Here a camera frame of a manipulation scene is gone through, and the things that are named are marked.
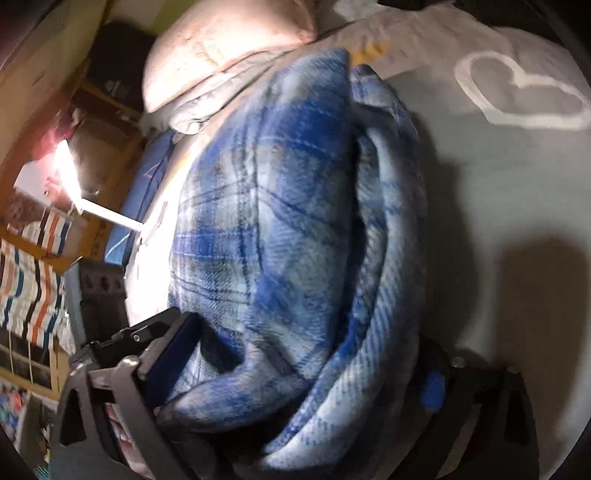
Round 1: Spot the black bag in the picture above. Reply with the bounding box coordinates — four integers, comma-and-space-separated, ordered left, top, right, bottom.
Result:
88, 23, 155, 114

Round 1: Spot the white desk lamp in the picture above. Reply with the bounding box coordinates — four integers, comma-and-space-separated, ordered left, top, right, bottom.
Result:
51, 138, 167, 241

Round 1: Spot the blue plaid flannel shirt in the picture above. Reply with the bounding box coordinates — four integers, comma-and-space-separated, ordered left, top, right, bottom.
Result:
154, 46, 432, 480

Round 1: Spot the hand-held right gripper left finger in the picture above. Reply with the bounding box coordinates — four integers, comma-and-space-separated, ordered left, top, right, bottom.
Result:
48, 314, 201, 480

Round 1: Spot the grey printed bed sheet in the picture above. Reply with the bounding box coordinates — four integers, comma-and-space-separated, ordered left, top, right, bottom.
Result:
122, 0, 591, 480

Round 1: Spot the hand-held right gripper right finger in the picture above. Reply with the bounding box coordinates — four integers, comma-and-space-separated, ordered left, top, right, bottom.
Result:
418, 339, 541, 480

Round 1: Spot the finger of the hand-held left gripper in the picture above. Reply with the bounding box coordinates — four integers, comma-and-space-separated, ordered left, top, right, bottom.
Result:
74, 308, 182, 370

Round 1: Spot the person's left hand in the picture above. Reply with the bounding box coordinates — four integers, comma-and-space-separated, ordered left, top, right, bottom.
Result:
105, 401, 155, 472

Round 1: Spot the grey folded comforter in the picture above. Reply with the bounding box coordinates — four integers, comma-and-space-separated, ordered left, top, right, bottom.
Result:
168, 46, 296, 134

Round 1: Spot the striped cloth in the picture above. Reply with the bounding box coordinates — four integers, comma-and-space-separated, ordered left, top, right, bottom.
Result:
0, 217, 72, 352

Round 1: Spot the pink pillow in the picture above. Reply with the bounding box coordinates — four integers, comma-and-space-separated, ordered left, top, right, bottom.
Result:
141, 0, 319, 114

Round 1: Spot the dark grey crate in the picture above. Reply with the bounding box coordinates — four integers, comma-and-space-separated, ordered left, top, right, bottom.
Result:
81, 263, 127, 342

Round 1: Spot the blue mat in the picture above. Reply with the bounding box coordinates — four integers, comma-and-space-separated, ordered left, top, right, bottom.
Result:
104, 131, 178, 268

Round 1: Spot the cluttered wooden shelf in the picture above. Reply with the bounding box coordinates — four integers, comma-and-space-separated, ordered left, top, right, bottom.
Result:
60, 88, 146, 273

